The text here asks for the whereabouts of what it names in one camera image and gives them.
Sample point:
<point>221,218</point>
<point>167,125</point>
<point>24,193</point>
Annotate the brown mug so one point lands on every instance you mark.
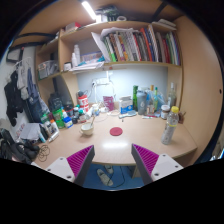
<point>181,118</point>

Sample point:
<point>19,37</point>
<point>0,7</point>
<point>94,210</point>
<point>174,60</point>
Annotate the brown jar with white lid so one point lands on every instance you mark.
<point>165,112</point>

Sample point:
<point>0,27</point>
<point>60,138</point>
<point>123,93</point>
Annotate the clear yellow-capped water bottle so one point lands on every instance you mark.
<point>169,128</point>

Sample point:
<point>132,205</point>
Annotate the wooden spoon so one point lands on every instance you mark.
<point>92,121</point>

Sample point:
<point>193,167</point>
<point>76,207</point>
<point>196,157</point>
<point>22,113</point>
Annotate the black jar with red band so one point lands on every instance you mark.
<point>69,110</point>

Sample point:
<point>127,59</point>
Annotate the blue hanging garment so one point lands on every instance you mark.
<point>33,100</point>

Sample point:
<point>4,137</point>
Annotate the transparent green container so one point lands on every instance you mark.
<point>58,119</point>

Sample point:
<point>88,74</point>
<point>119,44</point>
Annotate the clear glass bottle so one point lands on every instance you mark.
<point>172,96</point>

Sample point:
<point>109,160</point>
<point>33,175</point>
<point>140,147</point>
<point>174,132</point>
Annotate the white wall power strip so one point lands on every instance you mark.
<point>101,81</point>

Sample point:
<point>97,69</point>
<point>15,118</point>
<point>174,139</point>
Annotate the tall green bottle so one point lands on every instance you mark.
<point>135,98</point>

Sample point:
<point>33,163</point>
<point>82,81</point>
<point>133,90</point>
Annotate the cream ceramic mug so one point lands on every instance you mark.
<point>86,130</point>

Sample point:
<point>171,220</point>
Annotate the red and white canister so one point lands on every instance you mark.
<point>83,102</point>

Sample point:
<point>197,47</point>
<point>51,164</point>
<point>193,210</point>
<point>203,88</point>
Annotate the gold-capped slim bottle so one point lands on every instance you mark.
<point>152,98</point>

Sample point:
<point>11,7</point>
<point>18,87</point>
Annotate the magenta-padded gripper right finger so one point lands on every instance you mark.
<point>150,161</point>

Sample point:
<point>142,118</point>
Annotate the black box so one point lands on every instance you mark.
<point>55,101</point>

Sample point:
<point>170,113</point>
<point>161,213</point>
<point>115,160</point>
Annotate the light blue hairbrush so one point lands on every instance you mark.
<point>128,114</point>

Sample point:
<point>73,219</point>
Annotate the white jar with blue lid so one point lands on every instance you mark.
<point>68,122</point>

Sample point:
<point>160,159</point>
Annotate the white bottle with orange cap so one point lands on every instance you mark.
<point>54,126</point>

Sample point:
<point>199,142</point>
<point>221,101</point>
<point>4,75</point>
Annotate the grey slipper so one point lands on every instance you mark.
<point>104,178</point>
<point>109,169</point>

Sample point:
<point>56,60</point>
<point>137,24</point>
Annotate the flat round red coaster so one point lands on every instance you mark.
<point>116,131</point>

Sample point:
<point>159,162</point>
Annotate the small white tube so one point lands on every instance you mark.
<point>146,117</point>

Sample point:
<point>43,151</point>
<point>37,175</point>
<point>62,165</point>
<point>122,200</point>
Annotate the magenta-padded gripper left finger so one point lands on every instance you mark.
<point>77,162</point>

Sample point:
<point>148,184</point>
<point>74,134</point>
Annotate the black hanging jacket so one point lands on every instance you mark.
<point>13,100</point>

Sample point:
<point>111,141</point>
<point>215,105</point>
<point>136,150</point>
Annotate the grey shaker bottle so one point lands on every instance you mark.
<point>141,103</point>

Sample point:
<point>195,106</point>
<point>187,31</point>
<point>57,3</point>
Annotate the white ceiling light tube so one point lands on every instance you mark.
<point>88,10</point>

